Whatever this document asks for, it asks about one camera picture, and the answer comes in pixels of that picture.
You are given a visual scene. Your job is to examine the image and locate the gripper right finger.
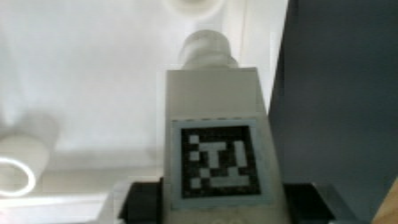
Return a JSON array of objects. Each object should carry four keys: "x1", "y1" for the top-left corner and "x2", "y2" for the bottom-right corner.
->
[{"x1": 285, "y1": 184, "x2": 336, "y2": 224}]

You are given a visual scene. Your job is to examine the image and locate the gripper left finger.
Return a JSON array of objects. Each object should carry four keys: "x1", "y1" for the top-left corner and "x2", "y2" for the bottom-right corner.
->
[{"x1": 119, "y1": 181, "x2": 164, "y2": 224}]

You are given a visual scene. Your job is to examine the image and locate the white table leg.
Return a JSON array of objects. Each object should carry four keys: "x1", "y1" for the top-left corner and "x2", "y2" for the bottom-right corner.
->
[{"x1": 162, "y1": 30, "x2": 290, "y2": 224}]

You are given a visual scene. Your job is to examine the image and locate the white square tabletop part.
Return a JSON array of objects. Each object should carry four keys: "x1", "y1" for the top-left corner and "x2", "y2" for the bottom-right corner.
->
[{"x1": 0, "y1": 0, "x2": 288, "y2": 224}]

